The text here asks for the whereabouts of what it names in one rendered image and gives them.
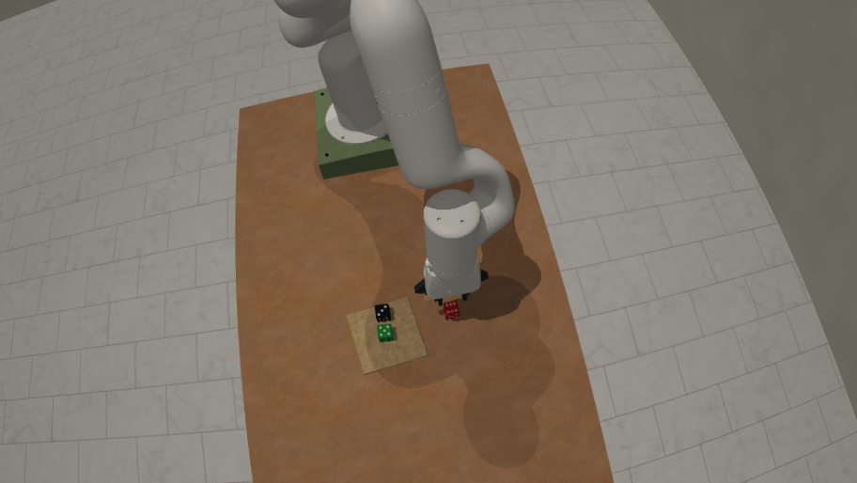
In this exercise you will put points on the green die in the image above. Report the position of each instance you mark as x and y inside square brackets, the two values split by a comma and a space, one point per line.
[385, 332]

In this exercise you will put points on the black die with white pips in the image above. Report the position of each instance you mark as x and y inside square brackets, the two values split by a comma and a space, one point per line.
[382, 312]

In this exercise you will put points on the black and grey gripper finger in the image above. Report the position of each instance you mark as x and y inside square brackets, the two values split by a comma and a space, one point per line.
[484, 276]
[420, 288]

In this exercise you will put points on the red die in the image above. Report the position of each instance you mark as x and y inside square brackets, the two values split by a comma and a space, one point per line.
[451, 310]

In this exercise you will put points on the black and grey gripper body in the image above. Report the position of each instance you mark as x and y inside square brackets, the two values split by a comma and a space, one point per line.
[438, 288]

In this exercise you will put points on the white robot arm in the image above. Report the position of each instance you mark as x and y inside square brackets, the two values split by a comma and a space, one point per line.
[401, 69]

